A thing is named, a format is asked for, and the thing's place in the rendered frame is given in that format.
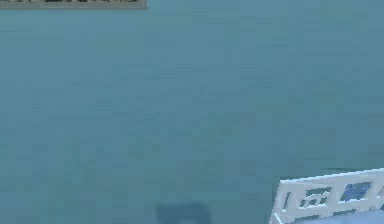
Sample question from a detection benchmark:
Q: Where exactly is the white bed with blue bedding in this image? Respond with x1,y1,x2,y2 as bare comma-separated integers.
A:
268,167,384,224

